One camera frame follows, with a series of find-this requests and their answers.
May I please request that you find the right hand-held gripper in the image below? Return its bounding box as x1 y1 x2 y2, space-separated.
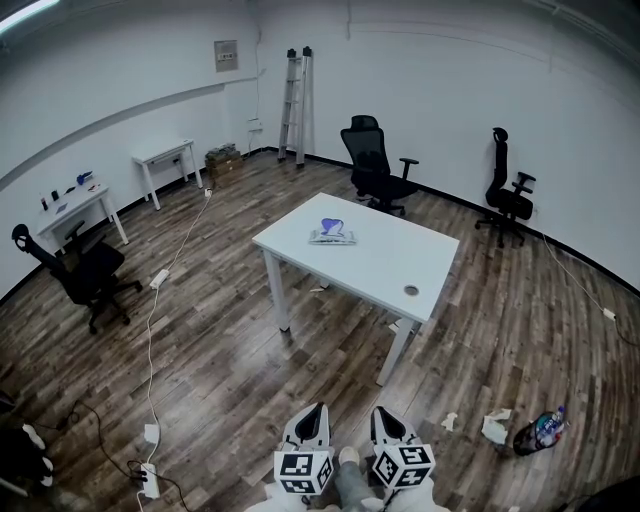
370 405 436 490

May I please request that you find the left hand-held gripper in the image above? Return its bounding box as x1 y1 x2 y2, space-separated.
273 403 335 497

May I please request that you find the blue and white packet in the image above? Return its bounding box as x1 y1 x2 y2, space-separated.
307 217 360 247

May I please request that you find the person's right forearm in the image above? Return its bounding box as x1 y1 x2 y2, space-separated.
384 479 441 512

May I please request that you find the person's left forearm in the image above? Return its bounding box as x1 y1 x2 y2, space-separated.
259 482 321 512

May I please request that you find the person's right leg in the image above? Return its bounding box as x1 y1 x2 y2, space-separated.
333 459 376 512

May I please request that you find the black trash bag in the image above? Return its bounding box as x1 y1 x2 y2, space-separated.
513 410 569 457

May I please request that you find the clear plastic bottle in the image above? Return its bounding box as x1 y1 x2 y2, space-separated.
542 405 566 436

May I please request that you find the large white table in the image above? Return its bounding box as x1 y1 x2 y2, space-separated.
251 192 461 387

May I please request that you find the black office chair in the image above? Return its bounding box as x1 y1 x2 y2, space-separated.
474 126 538 249
340 114 420 217
10 219 144 335

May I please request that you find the cardboard boxes stack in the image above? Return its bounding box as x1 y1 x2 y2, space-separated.
203 142 245 187

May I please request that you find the aluminium folding ladder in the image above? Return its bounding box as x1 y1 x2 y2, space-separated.
277 45 315 168

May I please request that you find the ceiling light bar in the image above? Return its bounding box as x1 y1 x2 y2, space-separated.
0 0 61 36

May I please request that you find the grey wall panel box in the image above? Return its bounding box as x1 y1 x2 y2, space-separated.
213 38 239 74

